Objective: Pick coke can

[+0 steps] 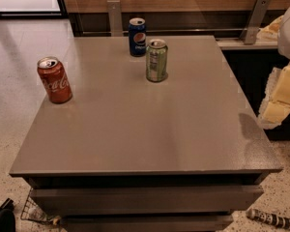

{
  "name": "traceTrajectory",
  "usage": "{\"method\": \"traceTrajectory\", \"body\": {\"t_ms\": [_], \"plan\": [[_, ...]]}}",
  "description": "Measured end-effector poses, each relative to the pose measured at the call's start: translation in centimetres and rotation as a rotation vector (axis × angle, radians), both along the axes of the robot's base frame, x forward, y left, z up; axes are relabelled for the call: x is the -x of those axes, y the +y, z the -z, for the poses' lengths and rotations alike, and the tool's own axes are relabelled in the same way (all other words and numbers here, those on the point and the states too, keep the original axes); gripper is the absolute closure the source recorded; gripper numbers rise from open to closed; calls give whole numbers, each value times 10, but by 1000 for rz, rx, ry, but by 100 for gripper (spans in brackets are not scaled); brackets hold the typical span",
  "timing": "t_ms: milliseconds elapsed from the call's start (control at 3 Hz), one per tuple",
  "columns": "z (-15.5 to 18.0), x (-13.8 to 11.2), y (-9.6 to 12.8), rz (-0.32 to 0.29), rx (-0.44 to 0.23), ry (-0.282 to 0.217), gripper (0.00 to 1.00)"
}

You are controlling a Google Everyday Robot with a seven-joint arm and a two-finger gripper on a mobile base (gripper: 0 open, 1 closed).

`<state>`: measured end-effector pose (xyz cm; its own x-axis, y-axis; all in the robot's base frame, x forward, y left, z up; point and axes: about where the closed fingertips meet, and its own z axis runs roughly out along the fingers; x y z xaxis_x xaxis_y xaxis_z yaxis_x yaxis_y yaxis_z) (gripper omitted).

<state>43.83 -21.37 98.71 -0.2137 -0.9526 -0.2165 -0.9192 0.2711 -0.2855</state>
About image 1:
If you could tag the right metal wall bracket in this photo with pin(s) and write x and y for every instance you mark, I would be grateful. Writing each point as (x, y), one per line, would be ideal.
(255, 19)

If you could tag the green soda can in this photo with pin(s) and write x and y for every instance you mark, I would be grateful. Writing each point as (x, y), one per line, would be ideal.
(156, 60)

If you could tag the wire basket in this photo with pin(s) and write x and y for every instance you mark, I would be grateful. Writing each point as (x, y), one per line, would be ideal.
(31, 211)

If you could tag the black and white checkered stick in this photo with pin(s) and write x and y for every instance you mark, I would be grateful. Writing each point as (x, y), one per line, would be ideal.
(268, 218)

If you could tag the grey drawer cabinet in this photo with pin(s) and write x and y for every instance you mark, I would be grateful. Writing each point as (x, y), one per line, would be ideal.
(129, 155)

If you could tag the red coca-cola can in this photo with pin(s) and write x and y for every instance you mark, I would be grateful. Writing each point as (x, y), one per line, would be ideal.
(54, 79)

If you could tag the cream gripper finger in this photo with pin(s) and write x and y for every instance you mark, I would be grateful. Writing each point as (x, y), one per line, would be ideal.
(275, 107)

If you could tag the blue pepsi can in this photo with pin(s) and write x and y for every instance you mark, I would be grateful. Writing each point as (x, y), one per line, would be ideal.
(137, 36)

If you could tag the left metal wall bracket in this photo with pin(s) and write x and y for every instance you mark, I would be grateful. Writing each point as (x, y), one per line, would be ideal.
(115, 18)

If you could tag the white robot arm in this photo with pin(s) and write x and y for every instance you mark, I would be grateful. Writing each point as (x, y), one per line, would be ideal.
(283, 36)

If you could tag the metal wall bracket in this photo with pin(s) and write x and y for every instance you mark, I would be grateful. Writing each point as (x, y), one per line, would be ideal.
(255, 19)
(115, 18)

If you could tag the black object on floor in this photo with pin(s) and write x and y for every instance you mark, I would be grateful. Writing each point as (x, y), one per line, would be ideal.
(7, 217)

